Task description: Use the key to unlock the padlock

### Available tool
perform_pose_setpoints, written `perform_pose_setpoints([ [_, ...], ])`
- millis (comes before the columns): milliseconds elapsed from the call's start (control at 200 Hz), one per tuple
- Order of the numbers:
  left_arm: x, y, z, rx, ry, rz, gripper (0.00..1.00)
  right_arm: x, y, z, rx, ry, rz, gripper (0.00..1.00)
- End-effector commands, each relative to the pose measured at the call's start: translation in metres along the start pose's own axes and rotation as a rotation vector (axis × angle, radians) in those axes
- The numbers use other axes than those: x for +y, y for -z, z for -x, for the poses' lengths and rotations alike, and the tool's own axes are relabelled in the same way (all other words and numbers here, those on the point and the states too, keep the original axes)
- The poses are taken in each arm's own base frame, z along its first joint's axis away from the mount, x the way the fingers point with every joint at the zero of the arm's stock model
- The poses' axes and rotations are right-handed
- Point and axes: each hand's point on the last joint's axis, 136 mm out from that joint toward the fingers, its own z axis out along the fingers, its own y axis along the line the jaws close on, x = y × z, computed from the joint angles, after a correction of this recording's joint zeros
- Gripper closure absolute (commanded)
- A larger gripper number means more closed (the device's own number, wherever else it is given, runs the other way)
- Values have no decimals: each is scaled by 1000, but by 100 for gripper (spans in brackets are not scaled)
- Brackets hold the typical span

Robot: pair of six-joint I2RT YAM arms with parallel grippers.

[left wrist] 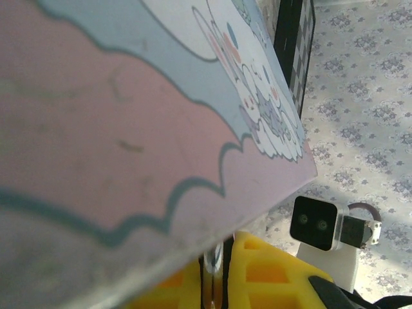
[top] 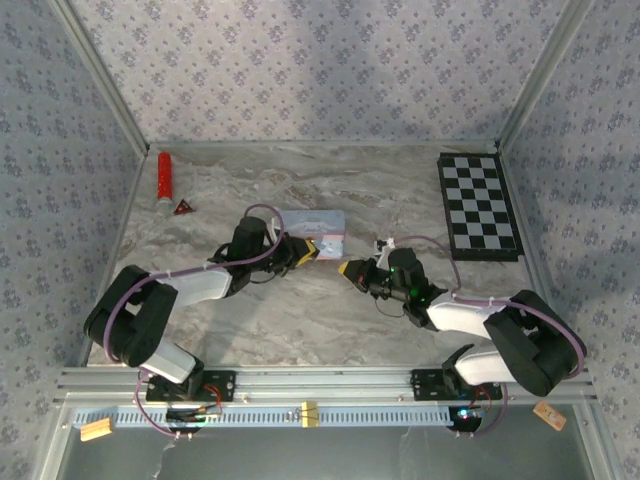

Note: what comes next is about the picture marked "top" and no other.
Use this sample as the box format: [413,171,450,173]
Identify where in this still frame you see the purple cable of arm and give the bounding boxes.
[392,235,588,440]
[107,203,286,441]

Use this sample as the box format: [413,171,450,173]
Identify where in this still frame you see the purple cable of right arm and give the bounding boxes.
[392,235,588,440]

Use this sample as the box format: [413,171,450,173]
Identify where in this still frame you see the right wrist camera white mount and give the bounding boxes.
[374,238,397,269]

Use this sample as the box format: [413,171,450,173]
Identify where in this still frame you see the grey slotted cable duct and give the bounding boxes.
[73,404,454,429]

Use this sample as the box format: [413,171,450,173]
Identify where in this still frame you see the black white checkerboard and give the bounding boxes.
[437,152,525,264]

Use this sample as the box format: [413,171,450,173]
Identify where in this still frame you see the orange printed tag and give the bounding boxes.
[532,401,568,431]

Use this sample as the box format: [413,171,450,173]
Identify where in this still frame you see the aluminium frame post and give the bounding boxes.
[49,0,151,154]
[497,0,596,152]

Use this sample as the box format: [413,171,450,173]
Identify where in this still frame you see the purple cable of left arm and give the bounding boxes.
[107,203,286,441]

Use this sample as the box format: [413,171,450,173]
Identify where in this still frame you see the blue cartoon dog tin box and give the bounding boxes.
[278,208,347,261]

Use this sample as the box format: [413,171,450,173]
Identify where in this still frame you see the plain wooden block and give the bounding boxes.
[79,418,115,442]

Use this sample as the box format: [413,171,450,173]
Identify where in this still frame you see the red cylinder with grey end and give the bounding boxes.
[155,151,175,212]

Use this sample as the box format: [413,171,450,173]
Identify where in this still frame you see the aluminium profile rail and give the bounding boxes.
[55,365,597,404]

